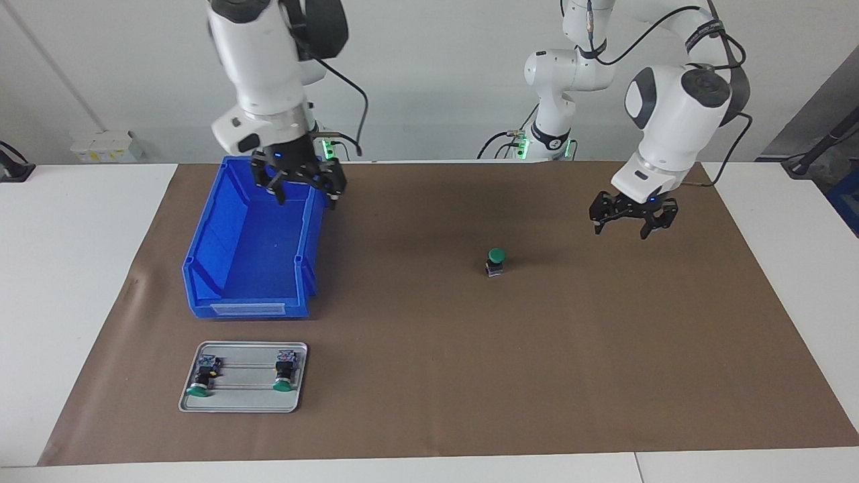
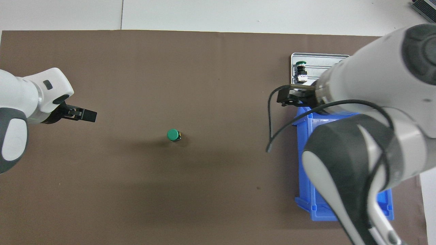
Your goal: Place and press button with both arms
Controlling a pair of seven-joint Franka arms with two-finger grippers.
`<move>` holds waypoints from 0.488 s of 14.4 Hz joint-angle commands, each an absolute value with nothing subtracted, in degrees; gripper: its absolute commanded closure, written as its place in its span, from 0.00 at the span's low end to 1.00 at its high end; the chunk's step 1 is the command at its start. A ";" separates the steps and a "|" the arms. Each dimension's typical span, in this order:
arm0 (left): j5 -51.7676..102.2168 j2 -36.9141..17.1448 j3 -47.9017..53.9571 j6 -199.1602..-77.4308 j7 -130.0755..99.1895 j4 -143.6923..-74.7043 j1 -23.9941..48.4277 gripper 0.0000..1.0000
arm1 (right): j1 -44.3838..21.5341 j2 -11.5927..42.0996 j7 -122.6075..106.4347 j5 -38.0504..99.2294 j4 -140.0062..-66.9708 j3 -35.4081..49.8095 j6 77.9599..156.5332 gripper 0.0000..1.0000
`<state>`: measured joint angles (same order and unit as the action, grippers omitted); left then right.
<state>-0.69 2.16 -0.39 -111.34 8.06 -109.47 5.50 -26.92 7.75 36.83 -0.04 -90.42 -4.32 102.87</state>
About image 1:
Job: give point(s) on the green push button switch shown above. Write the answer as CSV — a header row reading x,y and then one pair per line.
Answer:
x,y
284,372
495,255
203,376

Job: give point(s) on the white wall socket box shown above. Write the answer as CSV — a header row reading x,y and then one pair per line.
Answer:
x,y
107,146

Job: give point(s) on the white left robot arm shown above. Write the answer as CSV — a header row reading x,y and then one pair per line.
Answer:
x,y
671,100

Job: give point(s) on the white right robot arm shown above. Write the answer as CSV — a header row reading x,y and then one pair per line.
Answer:
x,y
262,60

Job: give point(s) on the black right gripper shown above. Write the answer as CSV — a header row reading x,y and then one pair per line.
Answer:
x,y
285,157

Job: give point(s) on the blue plastic storage bin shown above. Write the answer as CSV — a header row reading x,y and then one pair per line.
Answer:
x,y
248,248

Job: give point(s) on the black clamp mount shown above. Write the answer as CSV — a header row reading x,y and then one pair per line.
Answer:
x,y
13,171

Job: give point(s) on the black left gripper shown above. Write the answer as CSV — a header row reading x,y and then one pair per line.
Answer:
x,y
641,203

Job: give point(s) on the blue crate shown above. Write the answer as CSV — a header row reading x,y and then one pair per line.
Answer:
x,y
847,201

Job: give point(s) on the black stand pole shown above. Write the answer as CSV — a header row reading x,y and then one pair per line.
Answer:
x,y
822,144

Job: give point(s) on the grey metal tray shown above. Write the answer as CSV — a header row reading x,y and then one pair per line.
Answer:
x,y
245,400

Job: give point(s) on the brown paper table mat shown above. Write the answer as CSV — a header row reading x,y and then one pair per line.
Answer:
x,y
537,369

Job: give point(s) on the green lit connector box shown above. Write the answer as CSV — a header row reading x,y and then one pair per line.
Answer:
x,y
329,147
520,142

